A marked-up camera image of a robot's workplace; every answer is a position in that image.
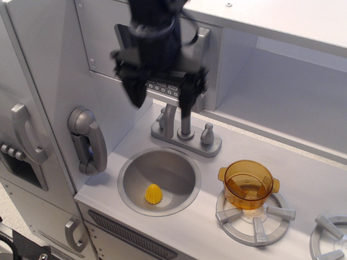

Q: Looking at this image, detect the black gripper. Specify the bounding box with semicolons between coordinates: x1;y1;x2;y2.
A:
110;21;208;117

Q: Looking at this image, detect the grey toy microwave door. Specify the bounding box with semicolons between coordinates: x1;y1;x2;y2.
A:
75;1;227;111

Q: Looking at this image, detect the grey oven vent panel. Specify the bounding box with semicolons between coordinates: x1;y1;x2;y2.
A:
88;210;177;259

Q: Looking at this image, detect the round metal sink bowl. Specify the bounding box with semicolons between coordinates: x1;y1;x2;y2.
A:
117;147;201;217

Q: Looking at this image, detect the grey stove burner grate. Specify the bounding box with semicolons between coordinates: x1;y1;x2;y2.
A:
215;193;296;247

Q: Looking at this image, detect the grey ice dispenser panel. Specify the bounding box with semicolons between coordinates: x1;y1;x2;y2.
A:
1;141;48;191

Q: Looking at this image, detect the grey toy wall phone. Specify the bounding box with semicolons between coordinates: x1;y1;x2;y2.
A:
68;107;107;176

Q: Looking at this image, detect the grey toy faucet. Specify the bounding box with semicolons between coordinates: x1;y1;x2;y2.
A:
151;104;222;158

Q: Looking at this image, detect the amber transparent toy pot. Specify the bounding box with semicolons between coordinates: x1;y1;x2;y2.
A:
218;160;280;210

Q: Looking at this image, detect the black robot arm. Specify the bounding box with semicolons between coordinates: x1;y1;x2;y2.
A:
110;1;208;118

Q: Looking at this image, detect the yellow toy corn piece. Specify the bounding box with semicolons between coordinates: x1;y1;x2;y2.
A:
145;184;163;205

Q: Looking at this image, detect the grey upper fridge handle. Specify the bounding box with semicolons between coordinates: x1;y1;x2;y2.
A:
11;103;47;165

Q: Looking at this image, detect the grey lower fridge handle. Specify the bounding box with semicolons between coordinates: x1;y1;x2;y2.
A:
65;216;87;253

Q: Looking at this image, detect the grey fridge handle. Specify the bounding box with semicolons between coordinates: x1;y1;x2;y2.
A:
11;103;47;165
65;216;87;253

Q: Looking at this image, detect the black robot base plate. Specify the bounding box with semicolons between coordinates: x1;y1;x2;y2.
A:
1;218;55;259

